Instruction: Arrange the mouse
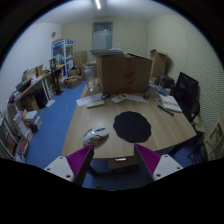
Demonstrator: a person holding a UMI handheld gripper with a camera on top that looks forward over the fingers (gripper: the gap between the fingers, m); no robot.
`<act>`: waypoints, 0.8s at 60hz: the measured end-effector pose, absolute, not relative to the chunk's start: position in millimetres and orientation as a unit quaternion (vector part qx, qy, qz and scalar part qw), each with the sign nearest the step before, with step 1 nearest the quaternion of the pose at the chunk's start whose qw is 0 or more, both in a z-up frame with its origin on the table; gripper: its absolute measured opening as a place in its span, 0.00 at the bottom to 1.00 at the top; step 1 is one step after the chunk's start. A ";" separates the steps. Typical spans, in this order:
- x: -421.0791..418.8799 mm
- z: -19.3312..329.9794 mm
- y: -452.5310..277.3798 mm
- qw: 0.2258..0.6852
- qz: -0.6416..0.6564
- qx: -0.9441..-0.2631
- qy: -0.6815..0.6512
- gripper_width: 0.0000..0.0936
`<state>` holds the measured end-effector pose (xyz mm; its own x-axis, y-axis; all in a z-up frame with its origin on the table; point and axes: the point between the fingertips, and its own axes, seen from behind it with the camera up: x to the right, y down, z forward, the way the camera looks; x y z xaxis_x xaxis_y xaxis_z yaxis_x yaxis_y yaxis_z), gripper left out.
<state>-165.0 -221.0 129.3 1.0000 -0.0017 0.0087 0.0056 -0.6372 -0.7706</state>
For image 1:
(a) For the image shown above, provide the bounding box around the low bookshelf with books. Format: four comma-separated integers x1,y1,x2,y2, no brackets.
0,112,33,163

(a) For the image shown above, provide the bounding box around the white paper sheet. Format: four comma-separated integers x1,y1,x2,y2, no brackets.
76,93,102,106

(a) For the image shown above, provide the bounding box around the white flat keyboard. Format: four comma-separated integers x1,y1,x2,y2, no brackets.
87,100,104,109

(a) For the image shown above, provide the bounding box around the clear glass jar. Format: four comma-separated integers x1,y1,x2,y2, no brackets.
86,69,96,92

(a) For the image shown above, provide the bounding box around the wooden chair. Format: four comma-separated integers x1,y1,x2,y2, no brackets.
203,117,224,161

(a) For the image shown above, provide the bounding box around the black round mouse pad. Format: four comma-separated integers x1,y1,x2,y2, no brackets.
113,111,151,143

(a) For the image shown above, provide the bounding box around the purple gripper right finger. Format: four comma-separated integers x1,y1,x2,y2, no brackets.
134,144,182,181

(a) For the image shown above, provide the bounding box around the tall cardboard box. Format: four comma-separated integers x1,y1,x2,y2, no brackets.
150,49,168,78

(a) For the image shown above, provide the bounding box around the blue white display cabinet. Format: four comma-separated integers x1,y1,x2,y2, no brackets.
52,39,74,77

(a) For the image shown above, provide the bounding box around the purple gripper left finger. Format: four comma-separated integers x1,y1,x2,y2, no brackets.
45,145,94,186

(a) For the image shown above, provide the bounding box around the open notebook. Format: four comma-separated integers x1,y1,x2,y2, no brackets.
160,95,182,112

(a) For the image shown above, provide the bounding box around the white remote control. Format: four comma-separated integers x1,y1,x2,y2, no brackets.
111,94,127,104

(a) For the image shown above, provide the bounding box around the black pen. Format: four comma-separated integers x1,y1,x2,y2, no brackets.
157,105,174,116

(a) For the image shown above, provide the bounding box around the wooden side desk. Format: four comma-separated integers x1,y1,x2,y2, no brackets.
8,75,51,110

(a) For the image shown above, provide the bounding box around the large cardboard box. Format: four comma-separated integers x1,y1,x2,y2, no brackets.
96,55,152,94

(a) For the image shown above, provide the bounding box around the black office chair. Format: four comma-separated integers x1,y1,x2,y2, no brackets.
173,72,200,123

